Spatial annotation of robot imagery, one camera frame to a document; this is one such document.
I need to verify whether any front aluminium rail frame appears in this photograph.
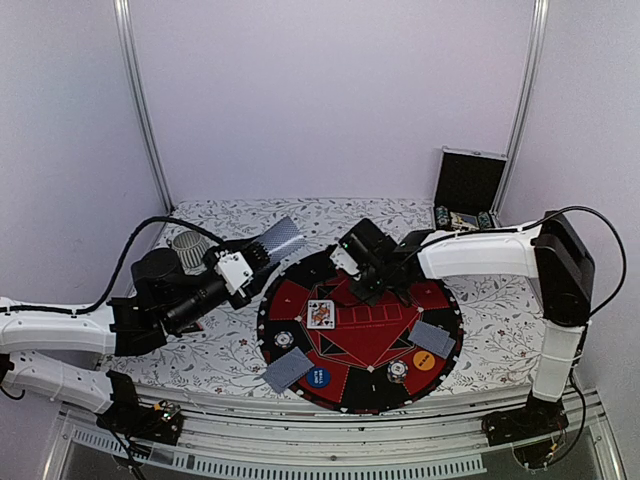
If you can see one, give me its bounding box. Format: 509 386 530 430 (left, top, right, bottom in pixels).
42 382 629 480

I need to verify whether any round red black poker mat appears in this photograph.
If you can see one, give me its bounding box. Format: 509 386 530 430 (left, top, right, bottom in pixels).
256 252 464 414

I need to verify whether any poker chip row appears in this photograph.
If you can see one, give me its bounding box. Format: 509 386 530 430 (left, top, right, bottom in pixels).
477 212 493 230
434 206 451 229

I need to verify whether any blue small blind button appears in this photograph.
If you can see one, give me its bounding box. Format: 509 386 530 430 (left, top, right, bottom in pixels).
305 367 331 389

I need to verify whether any boxed card deck in case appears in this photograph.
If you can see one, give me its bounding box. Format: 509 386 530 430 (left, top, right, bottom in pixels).
450 212 479 231

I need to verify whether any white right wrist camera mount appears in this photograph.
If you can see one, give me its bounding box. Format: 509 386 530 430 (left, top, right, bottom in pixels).
329 246 361 281

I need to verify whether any right poker chip row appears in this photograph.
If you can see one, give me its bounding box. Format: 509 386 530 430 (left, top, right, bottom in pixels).
477 212 493 230

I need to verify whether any blue playing card deck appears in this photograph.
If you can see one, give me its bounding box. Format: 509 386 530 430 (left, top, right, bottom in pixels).
258 216 306 266

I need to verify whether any right aluminium frame post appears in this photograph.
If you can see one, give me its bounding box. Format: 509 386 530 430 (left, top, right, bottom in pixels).
503 0 550 162

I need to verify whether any orange big blind button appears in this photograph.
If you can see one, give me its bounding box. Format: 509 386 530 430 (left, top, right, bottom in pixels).
413 350 436 371

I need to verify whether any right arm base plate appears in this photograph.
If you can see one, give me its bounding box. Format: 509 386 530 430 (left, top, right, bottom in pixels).
481 394 569 446

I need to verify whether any white blue poker chip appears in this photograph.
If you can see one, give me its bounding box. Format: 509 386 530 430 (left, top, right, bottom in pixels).
273 331 295 350

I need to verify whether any striped grey ceramic cup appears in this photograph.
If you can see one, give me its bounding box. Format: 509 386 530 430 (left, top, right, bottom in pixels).
167 231 208 274

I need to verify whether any king of spades card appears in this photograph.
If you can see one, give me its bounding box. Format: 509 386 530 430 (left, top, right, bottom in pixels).
306 299 336 330

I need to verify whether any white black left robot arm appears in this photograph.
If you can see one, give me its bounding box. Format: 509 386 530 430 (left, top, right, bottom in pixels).
1 231 286 434

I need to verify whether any black triangular card holder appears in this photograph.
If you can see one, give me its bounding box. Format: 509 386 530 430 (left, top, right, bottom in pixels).
182 322 203 334

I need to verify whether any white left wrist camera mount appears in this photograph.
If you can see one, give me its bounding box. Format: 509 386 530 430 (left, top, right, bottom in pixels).
214 251 254 294

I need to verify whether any dealt blue card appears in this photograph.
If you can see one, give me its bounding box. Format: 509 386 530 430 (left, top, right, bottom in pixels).
262 351 309 394
408 321 449 351
423 329 455 359
271 347 315 384

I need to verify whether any left aluminium frame post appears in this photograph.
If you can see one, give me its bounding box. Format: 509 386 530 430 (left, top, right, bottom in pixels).
113 0 175 213

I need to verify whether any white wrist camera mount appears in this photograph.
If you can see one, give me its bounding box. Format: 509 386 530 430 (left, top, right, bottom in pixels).
329 246 361 281
214 251 254 294

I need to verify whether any aluminium frame post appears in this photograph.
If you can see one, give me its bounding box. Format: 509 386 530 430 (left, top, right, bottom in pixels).
503 0 550 162
113 0 175 213

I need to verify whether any left poker chip row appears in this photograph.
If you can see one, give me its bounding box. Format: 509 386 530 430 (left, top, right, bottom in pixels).
434 206 451 229

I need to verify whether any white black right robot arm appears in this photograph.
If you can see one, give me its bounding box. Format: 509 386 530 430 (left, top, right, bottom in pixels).
330 207 602 436

